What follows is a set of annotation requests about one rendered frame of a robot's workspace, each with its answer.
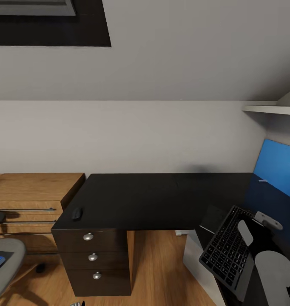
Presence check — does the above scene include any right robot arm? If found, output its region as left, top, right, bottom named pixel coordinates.
left=238, top=211, right=290, bottom=306

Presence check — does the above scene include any mouse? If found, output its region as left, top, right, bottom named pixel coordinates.
left=71, top=207, right=82, bottom=219

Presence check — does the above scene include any swivel chair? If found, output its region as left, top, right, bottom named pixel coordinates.
left=0, top=212, right=45, bottom=297

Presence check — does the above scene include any notebook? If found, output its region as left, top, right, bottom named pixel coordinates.
left=200, top=205, right=228, bottom=234

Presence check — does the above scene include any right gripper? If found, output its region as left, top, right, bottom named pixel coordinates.
left=238, top=214, right=274, bottom=238

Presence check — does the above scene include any keyboard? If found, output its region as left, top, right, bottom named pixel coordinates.
left=199, top=205, right=267, bottom=302

